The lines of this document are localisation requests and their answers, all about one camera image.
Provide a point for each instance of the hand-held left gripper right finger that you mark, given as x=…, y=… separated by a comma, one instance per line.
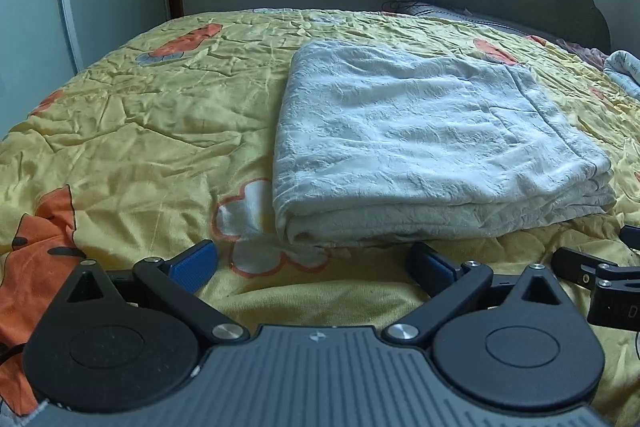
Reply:
x=430, y=264

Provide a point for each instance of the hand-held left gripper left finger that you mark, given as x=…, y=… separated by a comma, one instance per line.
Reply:
x=195, y=264

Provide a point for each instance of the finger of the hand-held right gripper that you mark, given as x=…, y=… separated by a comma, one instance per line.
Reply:
x=631, y=237
x=585, y=263

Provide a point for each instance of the white textured pants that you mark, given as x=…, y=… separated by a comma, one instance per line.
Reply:
x=420, y=127

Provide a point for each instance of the yellow printed blanket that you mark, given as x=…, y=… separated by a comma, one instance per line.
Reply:
x=150, y=117

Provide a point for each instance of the light blue folded cloth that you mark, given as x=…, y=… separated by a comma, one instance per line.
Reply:
x=625, y=69

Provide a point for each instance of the pink crumpled cloth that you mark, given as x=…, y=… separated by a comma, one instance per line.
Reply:
x=582, y=52

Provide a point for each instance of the grey striped pillow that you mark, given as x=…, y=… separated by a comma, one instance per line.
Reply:
x=460, y=17

